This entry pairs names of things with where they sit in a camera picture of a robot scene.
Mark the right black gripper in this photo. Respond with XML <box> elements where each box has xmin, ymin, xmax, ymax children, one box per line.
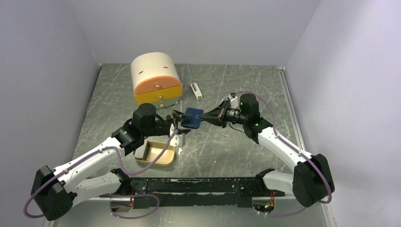
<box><xmin>200</xmin><ymin>99</ymin><xmax>247</xmax><ymax>129</ymax></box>

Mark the blue leather card holder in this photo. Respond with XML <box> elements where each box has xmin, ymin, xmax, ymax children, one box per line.
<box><xmin>181</xmin><ymin>107</ymin><xmax>204</xmax><ymax>129</ymax></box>

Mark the beige oval tray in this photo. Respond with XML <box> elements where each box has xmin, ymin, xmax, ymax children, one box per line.
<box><xmin>133</xmin><ymin>140</ymin><xmax>176</xmax><ymax>167</ymax></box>

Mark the stack of credit cards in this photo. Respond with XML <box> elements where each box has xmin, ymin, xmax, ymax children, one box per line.
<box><xmin>134</xmin><ymin>145</ymin><xmax>147</xmax><ymax>160</ymax></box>

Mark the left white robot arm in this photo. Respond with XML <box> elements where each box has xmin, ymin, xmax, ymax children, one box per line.
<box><xmin>23</xmin><ymin>103</ymin><xmax>189</xmax><ymax>221</ymax></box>

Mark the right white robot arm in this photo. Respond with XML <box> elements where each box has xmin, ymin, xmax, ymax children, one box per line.
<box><xmin>199</xmin><ymin>91</ymin><xmax>335</xmax><ymax>208</ymax></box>

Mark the small white rectangular block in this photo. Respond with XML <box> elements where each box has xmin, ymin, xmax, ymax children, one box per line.
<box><xmin>190</xmin><ymin>83</ymin><xmax>203</xmax><ymax>99</ymax></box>

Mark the round pastel drawer cabinet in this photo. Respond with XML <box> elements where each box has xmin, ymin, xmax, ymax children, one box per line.
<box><xmin>131</xmin><ymin>52</ymin><xmax>183</xmax><ymax>109</ymax></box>

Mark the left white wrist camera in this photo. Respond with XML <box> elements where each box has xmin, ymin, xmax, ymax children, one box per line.
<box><xmin>169</xmin><ymin>124</ymin><xmax>185</xmax><ymax>147</ymax></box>

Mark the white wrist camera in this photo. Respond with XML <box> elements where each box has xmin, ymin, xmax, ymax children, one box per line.
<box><xmin>227</xmin><ymin>92</ymin><xmax>239</xmax><ymax>109</ymax></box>
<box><xmin>169</xmin><ymin>124</ymin><xmax>185</xmax><ymax>147</ymax></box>

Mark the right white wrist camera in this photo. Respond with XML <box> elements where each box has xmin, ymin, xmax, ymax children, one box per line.
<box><xmin>227</xmin><ymin>92</ymin><xmax>239</xmax><ymax>109</ymax></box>

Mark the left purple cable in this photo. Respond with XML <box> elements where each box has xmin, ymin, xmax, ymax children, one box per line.
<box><xmin>23</xmin><ymin>130</ymin><xmax>178</xmax><ymax>218</ymax></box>

